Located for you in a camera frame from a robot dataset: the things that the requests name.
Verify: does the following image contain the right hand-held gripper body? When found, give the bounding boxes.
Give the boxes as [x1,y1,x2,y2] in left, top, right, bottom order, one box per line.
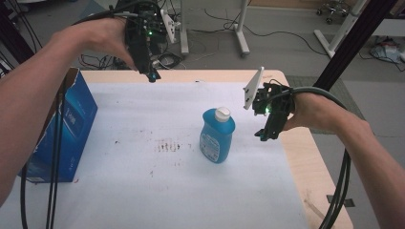
[243,66,295,136]

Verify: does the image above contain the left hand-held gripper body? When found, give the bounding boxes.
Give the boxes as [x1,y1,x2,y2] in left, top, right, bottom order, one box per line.
[113,0,178,74]

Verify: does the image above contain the blue bottle with white cap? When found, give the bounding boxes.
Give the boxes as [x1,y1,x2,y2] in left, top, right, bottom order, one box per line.
[199,106,237,164]

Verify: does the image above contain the blue cardboard box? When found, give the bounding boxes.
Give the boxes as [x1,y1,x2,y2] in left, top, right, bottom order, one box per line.
[18,67,98,183]

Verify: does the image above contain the person's right hand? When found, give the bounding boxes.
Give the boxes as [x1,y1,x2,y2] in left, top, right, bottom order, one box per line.
[282,92,348,135]

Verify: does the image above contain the person's left hand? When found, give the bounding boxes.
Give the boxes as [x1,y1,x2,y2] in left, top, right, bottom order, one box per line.
[51,17,139,72]

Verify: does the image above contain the white metal stand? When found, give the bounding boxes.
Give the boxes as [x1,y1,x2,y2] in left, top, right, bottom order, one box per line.
[178,0,251,58]

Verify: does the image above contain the white table mat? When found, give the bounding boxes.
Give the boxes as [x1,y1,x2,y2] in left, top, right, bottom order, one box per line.
[0,81,310,229]

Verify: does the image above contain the white angled stand leg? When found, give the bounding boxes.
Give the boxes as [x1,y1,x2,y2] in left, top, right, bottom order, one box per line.
[313,0,367,59]

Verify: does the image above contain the office chair base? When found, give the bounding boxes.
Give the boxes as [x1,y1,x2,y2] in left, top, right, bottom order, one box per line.
[315,0,352,25]

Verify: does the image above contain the blue-white clutter on floor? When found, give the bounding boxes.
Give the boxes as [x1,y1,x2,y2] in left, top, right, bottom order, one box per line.
[369,36,405,65]

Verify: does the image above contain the coiled black cables on floor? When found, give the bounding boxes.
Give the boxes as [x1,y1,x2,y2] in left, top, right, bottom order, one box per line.
[77,51,187,72]

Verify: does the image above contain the black floor cable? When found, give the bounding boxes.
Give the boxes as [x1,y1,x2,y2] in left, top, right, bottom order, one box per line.
[190,8,329,56]

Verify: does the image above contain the right gripper grey-green cable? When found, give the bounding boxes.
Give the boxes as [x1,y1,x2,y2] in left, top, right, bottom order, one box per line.
[266,86,352,229]

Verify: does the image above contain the black aluminium post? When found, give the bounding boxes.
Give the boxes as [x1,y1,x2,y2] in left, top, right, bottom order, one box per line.
[313,0,399,93]

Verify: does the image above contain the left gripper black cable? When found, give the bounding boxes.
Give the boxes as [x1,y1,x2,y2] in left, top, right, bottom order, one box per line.
[19,5,128,229]

